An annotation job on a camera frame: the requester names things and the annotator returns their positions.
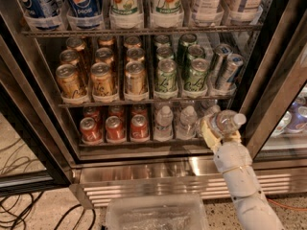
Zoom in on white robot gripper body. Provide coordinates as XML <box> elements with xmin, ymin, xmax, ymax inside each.
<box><xmin>214</xmin><ymin>142</ymin><xmax>261</xmax><ymax>197</ymax></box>

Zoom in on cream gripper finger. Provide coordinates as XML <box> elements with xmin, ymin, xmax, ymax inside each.
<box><xmin>223</xmin><ymin>130</ymin><xmax>242</xmax><ymax>143</ymax></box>
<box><xmin>201</xmin><ymin>117</ymin><xmax>222</xmax><ymax>153</ymax></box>

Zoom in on clear plastic water bottle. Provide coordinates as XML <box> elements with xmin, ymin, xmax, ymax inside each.
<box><xmin>208</xmin><ymin>110</ymin><xmax>247</xmax><ymax>138</ymax></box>

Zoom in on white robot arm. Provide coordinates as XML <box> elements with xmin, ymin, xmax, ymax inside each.
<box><xmin>200</xmin><ymin>110</ymin><xmax>285</xmax><ymax>230</ymax></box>

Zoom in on clear water bottle middle rear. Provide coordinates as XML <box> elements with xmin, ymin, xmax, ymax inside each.
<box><xmin>177</xmin><ymin>105</ymin><xmax>198</xmax><ymax>140</ymax></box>

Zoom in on clear water bottle right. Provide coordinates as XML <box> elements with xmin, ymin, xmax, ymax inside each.
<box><xmin>196</xmin><ymin>104</ymin><xmax>221</xmax><ymax>137</ymax></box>

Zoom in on clear water bottle left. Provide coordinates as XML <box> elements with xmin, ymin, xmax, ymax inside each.
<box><xmin>153</xmin><ymin>105</ymin><xmax>174</xmax><ymax>142</ymax></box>

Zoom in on steel fridge base grille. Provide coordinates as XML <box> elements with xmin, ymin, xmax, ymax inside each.
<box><xmin>69</xmin><ymin>156</ymin><xmax>307</xmax><ymax>209</ymax></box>

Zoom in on glass fridge door right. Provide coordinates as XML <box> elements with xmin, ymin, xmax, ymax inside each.
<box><xmin>236</xmin><ymin>0</ymin><xmax>307</xmax><ymax>173</ymax></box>

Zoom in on glass fridge door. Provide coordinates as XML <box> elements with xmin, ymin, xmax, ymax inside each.
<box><xmin>236</xmin><ymin>0</ymin><xmax>307</xmax><ymax>173</ymax></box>
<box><xmin>0</xmin><ymin>37</ymin><xmax>71</xmax><ymax>196</ymax></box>

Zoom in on glass fridge door left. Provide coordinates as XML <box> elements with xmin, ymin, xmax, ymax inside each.
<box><xmin>0</xmin><ymin>37</ymin><xmax>71</xmax><ymax>196</ymax></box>

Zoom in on Pepsi bottle right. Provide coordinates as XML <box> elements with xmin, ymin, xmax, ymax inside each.
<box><xmin>63</xmin><ymin>0</ymin><xmax>102</xmax><ymax>19</ymax></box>

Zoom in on silver blue slim can front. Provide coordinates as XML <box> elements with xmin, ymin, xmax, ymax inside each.
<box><xmin>215</xmin><ymin>54</ymin><xmax>244</xmax><ymax>91</ymax></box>

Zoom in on silver blue slim can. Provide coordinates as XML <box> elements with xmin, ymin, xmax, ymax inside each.
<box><xmin>215</xmin><ymin>54</ymin><xmax>244</xmax><ymax>91</ymax></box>
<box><xmin>210</xmin><ymin>43</ymin><xmax>232</xmax><ymax>78</ymax></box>

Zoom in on green LaCroix can front right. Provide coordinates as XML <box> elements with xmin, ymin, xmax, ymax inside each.
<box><xmin>183</xmin><ymin>58</ymin><xmax>209</xmax><ymax>92</ymax></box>

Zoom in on green lacroix can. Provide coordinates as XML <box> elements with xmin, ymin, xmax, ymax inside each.
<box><xmin>155</xmin><ymin>59</ymin><xmax>177</xmax><ymax>93</ymax></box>
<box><xmin>183</xmin><ymin>58</ymin><xmax>209</xmax><ymax>92</ymax></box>

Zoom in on purple can behind glass door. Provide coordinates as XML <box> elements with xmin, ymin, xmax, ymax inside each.
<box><xmin>285</xmin><ymin>105</ymin><xmax>307</xmax><ymax>133</ymax></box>

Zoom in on red soda can front right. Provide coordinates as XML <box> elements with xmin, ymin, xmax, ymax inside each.
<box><xmin>130</xmin><ymin>114</ymin><xmax>149</xmax><ymax>142</ymax></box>

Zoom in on red soda can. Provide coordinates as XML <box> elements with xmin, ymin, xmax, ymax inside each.
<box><xmin>106</xmin><ymin>116</ymin><xmax>126</xmax><ymax>143</ymax></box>
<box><xmin>130</xmin><ymin>114</ymin><xmax>149</xmax><ymax>142</ymax></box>
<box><xmin>80</xmin><ymin>117</ymin><xmax>103</xmax><ymax>144</ymax></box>

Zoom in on green LaCroix can front left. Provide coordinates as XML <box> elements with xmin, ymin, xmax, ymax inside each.
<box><xmin>155</xmin><ymin>59</ymin><xmax>177</xmax><ymax>93</ymax></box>

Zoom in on silver blue slim can rear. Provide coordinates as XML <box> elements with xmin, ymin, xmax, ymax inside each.
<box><xmin>210</xmin><ymin>43</ymin><xmax>232</xmax><ymax>78</ymax></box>

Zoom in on tan LaCroix can front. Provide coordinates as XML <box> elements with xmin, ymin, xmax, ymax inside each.
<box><xmin>125</xmin><ymin>61</ymin><xmax>147</xmax><ymax>95</ymax></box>

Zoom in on clear plastic bin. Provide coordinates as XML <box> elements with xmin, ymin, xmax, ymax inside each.
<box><xmin>106</xmin><ymin>195</ymin><xmax>209</xmax><ymax>230</ymax></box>

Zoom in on red soda can front middle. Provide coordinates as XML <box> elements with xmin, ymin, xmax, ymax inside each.
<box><xmin>106</xmin><ymin>116</ymin><xmax>126</xmax><ymax>143</ymax></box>

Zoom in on red soda can front left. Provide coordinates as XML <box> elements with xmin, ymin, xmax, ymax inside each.
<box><xmin>80</xmin><ymin>117</ymin><xmax>103</xmax><ymax>144</ymax></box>

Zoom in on orange LaCroix can front middle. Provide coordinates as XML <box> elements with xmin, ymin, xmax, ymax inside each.
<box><xmin>90</xmin><ymin>62</ymin><xmax>115</xmax><ymax>97</ymax></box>

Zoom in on orange lacroix can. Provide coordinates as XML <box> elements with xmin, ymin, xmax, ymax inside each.
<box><xmin>56</xmin><ymin>64</ymin><xmax>86</xmax><ymax>99</ymax></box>
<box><xmin>90</xmin><ymin>62</ymin><xmax>115</xmax><ymax>97</ymax></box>

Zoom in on orange LaCroix can front left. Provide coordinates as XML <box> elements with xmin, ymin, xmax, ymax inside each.
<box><xmin>56</xmin><ymin>64</ymin><xmax>86</xmax><ymax>99</ymax></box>

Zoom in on orange cable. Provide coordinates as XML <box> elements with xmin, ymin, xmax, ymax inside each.
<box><xmin>267</xmin><ymin>197</ymin><xmax>307</xmax><ymax>213</ymax></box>

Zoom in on black floor cables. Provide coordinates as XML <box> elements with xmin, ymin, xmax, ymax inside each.
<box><xmin>0</xmin><ymin>137</ymin><xmax>97</xmax><ymax>230</ymax></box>

